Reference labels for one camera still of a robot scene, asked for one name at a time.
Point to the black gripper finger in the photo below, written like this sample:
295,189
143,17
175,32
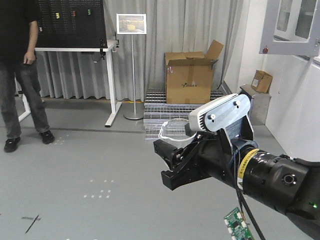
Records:
172,155
185,175

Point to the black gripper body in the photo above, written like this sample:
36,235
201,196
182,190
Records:
213,150

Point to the clear glass beaker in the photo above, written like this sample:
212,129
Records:
177,132

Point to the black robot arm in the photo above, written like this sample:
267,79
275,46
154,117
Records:
290,186

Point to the grey metal cabinet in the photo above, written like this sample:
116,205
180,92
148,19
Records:
259,104

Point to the stack of metal grates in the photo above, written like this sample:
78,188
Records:
157,111

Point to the green circuit board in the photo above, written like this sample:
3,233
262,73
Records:
236,226

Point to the white standing desk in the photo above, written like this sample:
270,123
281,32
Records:
79,72

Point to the large open cardboard box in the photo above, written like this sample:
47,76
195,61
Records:
189,75

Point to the small cardboard box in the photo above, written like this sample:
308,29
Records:
261,81

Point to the grey curtain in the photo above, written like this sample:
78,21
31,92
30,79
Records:
172,26

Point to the sign stand with picture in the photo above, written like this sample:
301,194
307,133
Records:
132,24

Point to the black pegboard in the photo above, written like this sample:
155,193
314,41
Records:
71,24

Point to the person in black shirt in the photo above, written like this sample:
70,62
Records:
18,39

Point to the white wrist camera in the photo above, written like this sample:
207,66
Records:
219,113

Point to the grey window frame door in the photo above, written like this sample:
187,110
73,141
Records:
291,27

